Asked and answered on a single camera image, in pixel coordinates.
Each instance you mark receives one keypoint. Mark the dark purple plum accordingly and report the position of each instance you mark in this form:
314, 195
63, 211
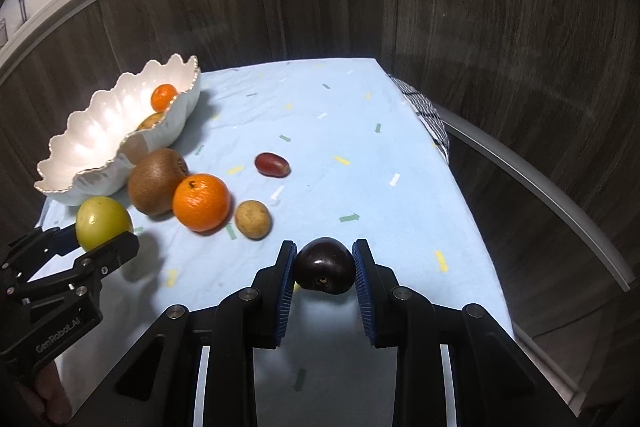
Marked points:
322, 264

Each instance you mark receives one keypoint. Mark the red date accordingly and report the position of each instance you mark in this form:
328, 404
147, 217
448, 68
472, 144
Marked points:
272, 164

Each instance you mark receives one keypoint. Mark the brown kiwi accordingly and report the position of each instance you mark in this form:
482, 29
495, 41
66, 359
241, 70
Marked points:
152, 184

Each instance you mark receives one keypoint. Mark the light blue patterned tablecloth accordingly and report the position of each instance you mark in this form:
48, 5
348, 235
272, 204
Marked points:
350, 157

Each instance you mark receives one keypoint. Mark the aluminium rail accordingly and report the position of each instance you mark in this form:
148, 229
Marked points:
550, 202

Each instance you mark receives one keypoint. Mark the white scalloped ceramic bowl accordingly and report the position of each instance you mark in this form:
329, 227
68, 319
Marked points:
100, 127

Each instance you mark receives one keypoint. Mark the black white checked cloth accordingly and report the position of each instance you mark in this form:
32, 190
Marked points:
425, 112

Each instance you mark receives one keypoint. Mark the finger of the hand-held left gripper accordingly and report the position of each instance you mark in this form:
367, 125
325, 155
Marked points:
50, 241
112, 252

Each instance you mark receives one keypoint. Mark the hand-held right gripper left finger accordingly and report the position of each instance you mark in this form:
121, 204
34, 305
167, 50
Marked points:
287, 292

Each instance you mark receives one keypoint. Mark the yellow mango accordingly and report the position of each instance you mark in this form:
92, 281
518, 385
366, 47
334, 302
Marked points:
150, 122

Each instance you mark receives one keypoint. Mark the green apple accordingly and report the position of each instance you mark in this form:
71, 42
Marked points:
102, 222

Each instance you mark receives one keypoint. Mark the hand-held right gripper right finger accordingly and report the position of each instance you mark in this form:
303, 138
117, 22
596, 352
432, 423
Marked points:
361, 292

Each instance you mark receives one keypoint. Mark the tan longan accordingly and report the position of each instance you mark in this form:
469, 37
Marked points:
253, 219

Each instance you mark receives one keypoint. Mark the person's left hand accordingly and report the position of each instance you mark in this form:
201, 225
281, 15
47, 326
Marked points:
50, 392

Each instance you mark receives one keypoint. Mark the orange mandarin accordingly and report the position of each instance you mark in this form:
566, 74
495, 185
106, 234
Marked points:
164, 98
200, 204

